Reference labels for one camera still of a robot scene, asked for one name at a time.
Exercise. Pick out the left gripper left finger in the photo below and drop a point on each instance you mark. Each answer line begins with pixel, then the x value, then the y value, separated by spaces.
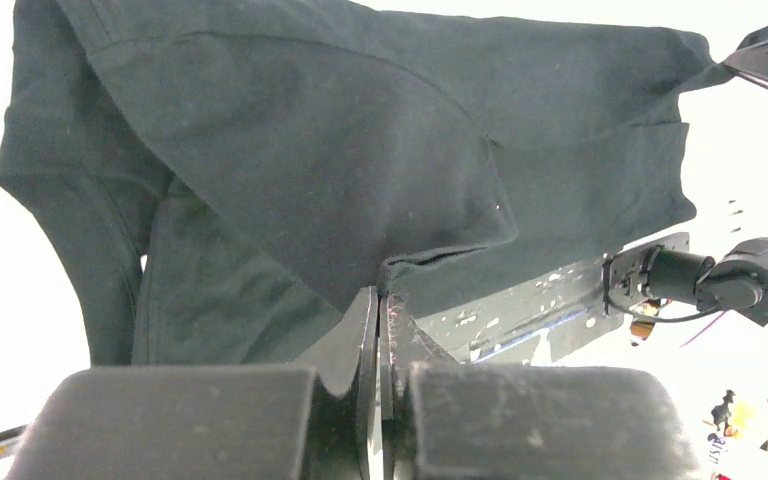
pixel 341 419

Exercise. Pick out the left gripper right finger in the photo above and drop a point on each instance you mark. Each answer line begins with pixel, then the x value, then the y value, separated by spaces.
pixel 402 343

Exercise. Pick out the black t shirt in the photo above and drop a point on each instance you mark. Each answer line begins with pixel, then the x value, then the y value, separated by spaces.
pixel 220 178

